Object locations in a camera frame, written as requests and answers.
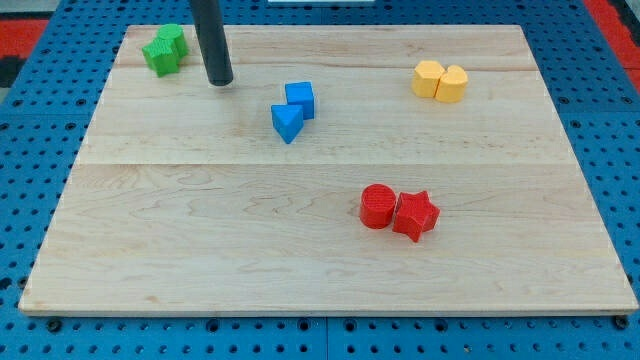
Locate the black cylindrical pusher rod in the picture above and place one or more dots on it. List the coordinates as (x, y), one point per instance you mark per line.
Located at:
(209, 27)

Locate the yellow heart block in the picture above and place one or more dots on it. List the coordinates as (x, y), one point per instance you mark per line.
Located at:
(452, 85)

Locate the blue cube block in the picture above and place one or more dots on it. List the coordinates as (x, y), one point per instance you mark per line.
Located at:
(301, 93)

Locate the blue triangle block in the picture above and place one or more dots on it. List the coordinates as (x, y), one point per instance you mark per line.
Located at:
(287, 120)

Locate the light wooden board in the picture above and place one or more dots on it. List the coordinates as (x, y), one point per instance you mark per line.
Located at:
(184, 201)

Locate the green cylinder block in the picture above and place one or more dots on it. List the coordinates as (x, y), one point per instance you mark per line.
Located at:
(173, 36)

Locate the red cylinder block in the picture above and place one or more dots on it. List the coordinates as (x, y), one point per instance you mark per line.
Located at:
(378, 202)

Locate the green star block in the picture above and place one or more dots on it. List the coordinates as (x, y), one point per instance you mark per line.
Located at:
(161, 56)

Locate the yellow hexagon block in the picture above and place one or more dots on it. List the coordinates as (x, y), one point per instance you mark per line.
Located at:
(426, 78)

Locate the red star block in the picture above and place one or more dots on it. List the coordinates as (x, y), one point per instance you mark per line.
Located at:
(415, 214)

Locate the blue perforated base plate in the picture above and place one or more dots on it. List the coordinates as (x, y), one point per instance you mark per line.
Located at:
(46, 112)

